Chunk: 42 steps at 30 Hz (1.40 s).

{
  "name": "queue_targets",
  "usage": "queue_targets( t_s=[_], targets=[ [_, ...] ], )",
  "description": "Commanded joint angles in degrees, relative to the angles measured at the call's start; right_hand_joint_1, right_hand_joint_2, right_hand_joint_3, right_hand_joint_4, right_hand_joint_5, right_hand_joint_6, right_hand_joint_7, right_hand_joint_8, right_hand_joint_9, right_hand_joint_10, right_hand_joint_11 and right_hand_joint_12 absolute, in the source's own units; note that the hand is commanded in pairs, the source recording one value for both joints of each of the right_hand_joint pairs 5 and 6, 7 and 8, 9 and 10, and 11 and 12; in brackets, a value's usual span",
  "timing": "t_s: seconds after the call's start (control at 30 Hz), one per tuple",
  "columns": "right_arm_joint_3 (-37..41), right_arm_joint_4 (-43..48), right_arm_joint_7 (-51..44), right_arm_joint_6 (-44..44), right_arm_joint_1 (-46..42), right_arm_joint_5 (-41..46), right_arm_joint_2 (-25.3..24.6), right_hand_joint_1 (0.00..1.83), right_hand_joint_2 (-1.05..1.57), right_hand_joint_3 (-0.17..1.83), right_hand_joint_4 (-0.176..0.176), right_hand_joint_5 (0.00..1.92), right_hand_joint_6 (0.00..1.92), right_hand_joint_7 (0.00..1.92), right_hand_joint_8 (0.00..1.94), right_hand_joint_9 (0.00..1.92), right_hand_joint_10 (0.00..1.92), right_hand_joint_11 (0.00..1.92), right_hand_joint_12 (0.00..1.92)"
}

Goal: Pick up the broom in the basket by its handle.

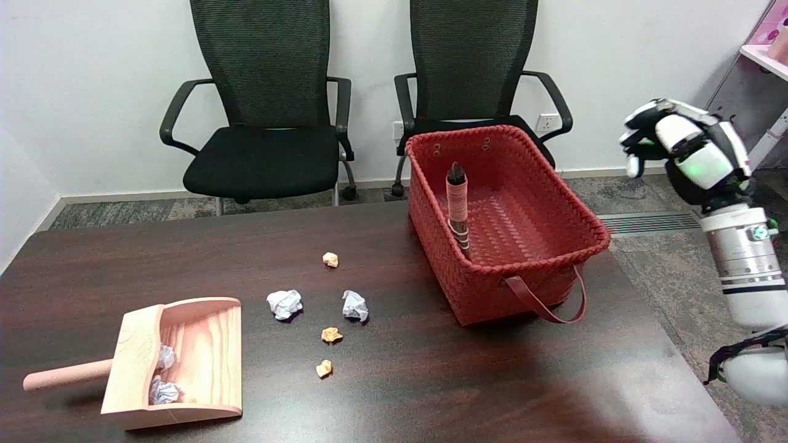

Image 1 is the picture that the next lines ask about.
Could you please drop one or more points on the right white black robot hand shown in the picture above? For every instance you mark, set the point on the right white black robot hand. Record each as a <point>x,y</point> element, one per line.
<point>702,163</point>

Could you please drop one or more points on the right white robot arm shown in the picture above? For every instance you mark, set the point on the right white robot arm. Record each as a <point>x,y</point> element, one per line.
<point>745,258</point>

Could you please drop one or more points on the red woven basket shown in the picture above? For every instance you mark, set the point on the red woven basket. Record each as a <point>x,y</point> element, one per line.
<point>529,246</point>

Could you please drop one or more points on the metal floor vent grille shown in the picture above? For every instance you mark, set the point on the metal floor vent grille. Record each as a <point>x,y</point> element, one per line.
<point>646,223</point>

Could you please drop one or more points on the pink white children's desk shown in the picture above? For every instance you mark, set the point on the pink white children's desk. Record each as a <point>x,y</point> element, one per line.
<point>748,86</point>

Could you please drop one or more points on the black mesh office chair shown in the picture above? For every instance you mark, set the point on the black mesh office chair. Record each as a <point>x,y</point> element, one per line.
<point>258,154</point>
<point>471,61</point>

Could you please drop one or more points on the small white crumpled paper ball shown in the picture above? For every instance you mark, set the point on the small white crumpled paper ball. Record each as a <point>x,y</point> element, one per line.
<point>355,306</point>

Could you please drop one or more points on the pale yellow paper scrap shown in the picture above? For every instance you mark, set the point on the pale yellow paper scrap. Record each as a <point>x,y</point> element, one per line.
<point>330,259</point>

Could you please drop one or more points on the orange crumpled paper scrap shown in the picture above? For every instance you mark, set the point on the orange crumpled paper scrap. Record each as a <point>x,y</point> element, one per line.
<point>331,335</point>

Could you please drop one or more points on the orange yellow paper scrap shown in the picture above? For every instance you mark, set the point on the orange yellow paper scrap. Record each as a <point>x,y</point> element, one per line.
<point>324,368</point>

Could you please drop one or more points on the large white crumpled paper ball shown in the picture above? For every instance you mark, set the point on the large white crumpled paper ball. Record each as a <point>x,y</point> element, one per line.
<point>284,303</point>

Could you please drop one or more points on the wooden dustpan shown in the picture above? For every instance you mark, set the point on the wooden dustpan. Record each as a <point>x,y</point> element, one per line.
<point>203,363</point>

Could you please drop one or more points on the white wall socket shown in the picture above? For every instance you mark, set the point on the white wall socket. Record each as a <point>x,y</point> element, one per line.
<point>398,130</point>
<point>546,122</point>

